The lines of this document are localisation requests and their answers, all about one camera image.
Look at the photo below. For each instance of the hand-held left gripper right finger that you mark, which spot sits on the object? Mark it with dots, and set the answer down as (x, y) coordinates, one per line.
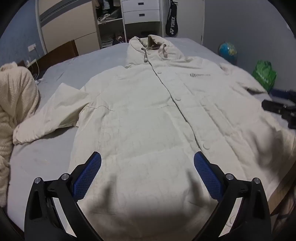
(208, 176)

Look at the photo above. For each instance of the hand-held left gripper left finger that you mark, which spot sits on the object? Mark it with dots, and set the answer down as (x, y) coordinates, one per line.
(86, 176)

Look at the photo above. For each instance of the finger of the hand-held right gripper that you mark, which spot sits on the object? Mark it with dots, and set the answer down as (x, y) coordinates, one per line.
(270, 106)

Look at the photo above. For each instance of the white hooded padded jacket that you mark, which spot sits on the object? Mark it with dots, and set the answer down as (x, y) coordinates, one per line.
(143, 120)

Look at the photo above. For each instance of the green shopping bag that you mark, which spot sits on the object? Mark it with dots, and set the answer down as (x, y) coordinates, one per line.
(264, 74)

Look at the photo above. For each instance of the blue globe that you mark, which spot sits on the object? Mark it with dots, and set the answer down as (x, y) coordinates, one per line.
(227, 52)

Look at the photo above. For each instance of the cream knitted blanket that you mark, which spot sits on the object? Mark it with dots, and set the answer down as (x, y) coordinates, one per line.
(16, 97)

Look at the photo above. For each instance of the bed with grey sheet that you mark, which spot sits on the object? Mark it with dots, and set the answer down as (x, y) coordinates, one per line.
(92, 62)

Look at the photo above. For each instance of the white wardrobe door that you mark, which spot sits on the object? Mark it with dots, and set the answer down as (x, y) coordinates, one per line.
(192, 20)

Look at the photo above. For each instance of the brown wooden headboard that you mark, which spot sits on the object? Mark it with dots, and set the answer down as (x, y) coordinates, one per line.
(61, 52)

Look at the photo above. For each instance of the black racket bag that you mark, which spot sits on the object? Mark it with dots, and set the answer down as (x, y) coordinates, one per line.
(172, 24)

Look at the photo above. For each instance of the beige wardrobe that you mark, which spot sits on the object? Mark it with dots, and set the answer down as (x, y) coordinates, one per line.
(69, 25)

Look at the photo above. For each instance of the open shelf with clutter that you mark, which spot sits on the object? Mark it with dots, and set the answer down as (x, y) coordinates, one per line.
(111, 25)

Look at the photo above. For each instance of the white drawer unit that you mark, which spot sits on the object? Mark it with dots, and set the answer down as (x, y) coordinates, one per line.
(141, 12)

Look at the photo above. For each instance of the white wall socket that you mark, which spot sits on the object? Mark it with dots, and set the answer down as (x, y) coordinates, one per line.
(31, 47)

